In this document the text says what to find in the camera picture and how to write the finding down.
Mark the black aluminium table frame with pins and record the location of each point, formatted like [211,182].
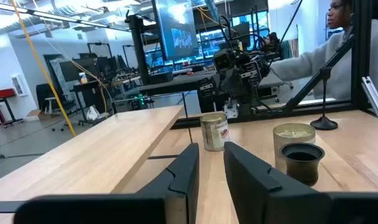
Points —
[361,46]

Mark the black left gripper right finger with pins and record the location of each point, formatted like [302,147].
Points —
[254,193]

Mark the silver aluminium extrusion bar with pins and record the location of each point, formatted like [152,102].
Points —
[374,98]

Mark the white wall box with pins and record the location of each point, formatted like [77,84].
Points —
[18,85]

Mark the black upright pillar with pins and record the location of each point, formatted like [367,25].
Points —
[139,49]

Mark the cream jar candle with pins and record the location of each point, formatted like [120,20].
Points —
[293,133]

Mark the dark bronze candle cup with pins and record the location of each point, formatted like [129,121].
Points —
[302,169]

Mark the person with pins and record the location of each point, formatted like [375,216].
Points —
[332,62]
[272,42]

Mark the black office chair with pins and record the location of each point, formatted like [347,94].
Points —
[52,96]

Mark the black workshop desk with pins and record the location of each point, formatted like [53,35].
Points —
[89,93]

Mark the tall black candlestick holder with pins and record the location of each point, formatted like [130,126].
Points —
[324,123]

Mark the large hanging display screen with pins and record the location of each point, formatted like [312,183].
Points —
[176,28]

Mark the white plastic bag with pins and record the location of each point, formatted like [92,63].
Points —
[92,113]

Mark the red topped bench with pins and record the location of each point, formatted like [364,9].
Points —
[2,95]

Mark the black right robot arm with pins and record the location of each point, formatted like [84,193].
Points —
[248,102]

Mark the tin candle with printed label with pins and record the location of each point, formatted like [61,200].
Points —
[214,133]

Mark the dark desk monitor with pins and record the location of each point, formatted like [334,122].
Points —
[74,70]

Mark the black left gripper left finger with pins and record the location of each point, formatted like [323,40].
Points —
[179,174]

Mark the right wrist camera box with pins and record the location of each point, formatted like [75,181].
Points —
[224,59]

